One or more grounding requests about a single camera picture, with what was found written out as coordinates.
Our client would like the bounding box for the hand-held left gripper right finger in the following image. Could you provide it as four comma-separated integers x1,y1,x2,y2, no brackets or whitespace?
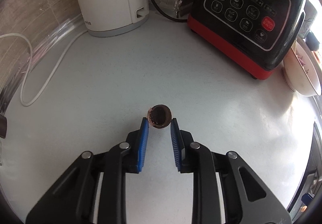
170,118,293,224

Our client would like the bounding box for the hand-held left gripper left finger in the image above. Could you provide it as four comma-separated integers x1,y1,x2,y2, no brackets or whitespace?
25,117,150,224

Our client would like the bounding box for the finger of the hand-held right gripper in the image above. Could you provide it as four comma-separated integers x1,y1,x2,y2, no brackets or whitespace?
301,193,315,211

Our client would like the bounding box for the dark chestnut shell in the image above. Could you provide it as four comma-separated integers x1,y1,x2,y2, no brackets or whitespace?
147,104,173,129

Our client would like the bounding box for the stainless steel sink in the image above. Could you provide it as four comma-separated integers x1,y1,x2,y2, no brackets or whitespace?
287,121,322,217

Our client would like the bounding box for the white bowl with onion peels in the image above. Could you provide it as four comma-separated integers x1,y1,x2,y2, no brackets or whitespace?
281,38,322,96

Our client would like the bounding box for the silver foil wrapped item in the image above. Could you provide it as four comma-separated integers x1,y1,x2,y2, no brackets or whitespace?
172,0,194,18

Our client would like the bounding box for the transparent plastic tube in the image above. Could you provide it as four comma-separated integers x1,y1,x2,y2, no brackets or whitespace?
0,16,87,93

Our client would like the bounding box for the black and red blender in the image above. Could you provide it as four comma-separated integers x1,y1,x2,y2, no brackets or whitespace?
187,0,308,80

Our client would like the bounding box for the small dark teapot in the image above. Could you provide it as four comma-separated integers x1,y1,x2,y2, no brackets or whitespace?
305,30,320,52

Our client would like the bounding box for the white power cable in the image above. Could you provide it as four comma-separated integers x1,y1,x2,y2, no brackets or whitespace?
0,29,87,107

